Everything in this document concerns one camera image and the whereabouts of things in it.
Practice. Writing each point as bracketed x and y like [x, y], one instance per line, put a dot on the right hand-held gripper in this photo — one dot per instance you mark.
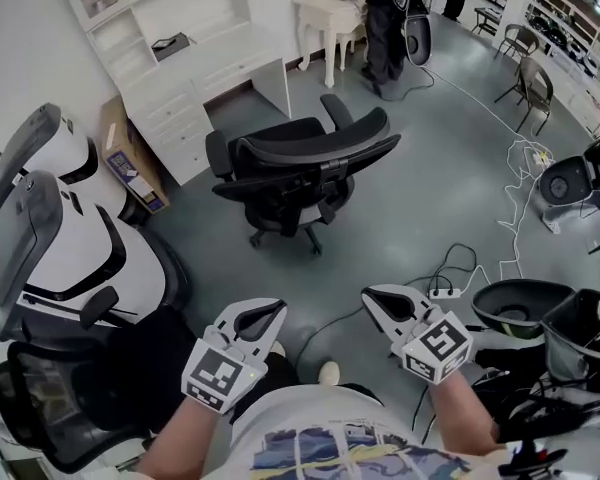
[437, 348]

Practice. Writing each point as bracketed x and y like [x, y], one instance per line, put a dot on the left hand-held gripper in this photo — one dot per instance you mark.
[212, 375]

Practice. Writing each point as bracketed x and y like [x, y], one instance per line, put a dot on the black mesh office chair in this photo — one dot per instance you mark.
[300, 148]

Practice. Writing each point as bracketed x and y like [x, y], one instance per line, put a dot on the person's left forearm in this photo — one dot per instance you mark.
[180, 438]

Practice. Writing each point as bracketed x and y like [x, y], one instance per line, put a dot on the person's right forearm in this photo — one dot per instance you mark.
[460, 413]

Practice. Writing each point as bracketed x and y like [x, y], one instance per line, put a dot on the person's left white shoe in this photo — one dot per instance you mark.
[278, 348]

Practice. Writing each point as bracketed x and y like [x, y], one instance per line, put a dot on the person's white shoe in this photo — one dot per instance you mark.
[329, 372]
[278, 348]

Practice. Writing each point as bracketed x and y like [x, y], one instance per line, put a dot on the white power strip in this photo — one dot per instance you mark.
[445, 293]

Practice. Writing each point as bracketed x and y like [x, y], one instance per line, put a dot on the person's black trousers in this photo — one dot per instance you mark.
[280, 378]

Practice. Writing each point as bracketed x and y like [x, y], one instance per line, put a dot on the person's right white shoe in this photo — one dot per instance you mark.
[329, 372]

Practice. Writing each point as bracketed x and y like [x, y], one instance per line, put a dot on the person in printed shirt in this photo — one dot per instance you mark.
[305, 408]

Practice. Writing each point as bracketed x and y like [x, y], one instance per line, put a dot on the black oval shell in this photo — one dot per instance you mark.
[530, 298]

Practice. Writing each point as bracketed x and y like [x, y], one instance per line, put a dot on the black device with red button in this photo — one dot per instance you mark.
[530, 460]

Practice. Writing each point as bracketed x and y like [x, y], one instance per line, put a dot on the white and black robot machine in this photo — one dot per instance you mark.
[55, 153]
[65, 263]

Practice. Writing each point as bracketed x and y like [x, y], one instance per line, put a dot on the grey round disc device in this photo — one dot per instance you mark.
[562, 183]

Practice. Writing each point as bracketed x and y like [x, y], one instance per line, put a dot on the brown cardboard box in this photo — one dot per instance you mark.
[125, 158]

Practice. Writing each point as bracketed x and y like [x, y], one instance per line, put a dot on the white socket with yellow plug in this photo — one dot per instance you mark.
[541, 158]

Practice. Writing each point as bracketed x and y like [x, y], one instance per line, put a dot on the white desk with shelves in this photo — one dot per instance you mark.
[180, 108]

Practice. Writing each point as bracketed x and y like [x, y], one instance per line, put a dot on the brown metal chair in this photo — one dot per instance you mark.
[532, 83]
[520, 38]

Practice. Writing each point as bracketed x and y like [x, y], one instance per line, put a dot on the black oval backpack device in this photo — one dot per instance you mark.
[417, 43]

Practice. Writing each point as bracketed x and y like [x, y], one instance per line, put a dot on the black box with framed lid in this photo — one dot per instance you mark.
[170, 48]

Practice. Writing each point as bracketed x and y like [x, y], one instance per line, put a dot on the white dressing table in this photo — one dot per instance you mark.
[325, 13]

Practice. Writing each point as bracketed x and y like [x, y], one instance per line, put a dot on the white storage shelving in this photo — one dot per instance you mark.
[572, 28]

